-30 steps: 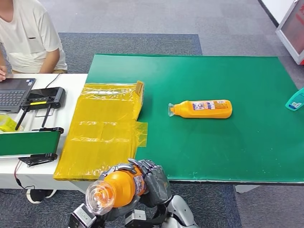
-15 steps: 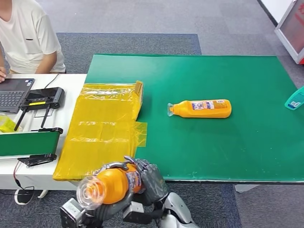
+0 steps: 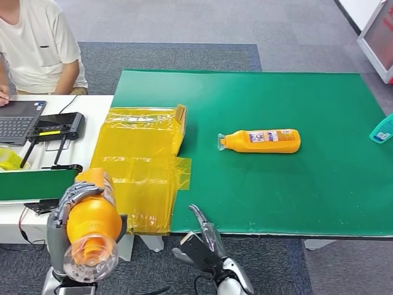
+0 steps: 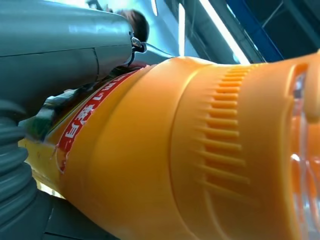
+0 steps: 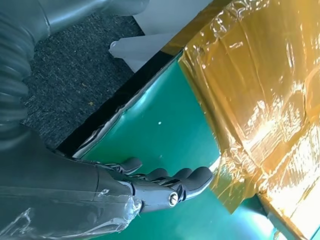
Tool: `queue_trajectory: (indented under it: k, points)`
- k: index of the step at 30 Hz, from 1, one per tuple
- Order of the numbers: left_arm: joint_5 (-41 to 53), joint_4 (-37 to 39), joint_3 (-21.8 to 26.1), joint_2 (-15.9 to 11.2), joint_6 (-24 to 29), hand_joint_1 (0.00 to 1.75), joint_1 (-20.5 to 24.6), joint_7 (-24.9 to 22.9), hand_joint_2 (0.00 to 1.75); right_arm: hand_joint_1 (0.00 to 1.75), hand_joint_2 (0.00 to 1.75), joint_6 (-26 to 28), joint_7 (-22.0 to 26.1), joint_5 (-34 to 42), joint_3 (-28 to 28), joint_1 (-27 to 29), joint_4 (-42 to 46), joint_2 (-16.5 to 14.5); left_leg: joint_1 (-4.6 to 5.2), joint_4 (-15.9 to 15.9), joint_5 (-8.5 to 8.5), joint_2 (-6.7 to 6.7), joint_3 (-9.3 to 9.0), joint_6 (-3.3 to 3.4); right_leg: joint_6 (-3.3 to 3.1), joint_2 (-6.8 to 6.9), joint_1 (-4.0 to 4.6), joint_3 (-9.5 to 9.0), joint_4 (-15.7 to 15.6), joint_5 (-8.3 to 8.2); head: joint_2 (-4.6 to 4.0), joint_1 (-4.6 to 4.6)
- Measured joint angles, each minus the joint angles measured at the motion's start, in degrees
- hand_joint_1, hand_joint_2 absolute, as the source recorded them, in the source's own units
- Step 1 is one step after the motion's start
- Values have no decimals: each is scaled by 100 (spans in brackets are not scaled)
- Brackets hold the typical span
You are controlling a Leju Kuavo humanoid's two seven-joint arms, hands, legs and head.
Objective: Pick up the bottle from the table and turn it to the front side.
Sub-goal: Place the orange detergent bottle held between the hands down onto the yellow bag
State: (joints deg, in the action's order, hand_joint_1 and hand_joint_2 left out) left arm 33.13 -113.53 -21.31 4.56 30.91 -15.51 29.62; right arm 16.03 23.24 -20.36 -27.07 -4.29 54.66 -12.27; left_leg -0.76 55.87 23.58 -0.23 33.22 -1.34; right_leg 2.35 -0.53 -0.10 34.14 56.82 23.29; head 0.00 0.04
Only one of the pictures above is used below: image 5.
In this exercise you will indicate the white table leg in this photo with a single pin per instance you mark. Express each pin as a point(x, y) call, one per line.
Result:
point(140, 49)

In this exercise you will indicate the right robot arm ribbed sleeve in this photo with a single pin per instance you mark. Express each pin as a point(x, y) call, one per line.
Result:
point(12, 66)

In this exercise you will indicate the box wrapped in yellow tape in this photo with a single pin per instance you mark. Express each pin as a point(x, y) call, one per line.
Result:
point(250, 82)

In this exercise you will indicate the green table mat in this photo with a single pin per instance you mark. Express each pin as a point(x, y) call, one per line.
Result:
point(162, 132)

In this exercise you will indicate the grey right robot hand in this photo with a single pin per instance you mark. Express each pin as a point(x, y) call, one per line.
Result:
point(50, 198)

